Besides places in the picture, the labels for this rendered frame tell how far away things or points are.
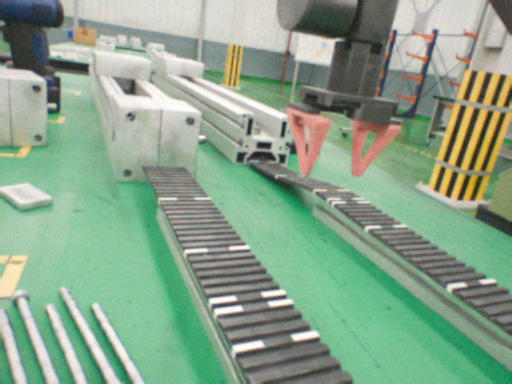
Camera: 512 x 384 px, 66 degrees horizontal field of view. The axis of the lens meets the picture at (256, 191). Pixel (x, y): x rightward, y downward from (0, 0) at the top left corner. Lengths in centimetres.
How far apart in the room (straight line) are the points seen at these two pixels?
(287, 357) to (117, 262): 18
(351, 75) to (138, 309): 31
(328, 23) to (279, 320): 29
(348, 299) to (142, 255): 18
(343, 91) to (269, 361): 32
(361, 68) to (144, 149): 27
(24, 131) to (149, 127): 21
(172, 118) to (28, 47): 45
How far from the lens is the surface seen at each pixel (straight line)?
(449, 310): 36
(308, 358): 22
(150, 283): 32
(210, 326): 26
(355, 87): 45
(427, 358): 31
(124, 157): 51
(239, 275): 27
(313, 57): 675
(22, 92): 64
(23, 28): 90
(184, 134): 51
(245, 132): 64
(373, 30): 45
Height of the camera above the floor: 95
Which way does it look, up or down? 19 degrees down
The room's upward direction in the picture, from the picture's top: 9 degrees clockwise
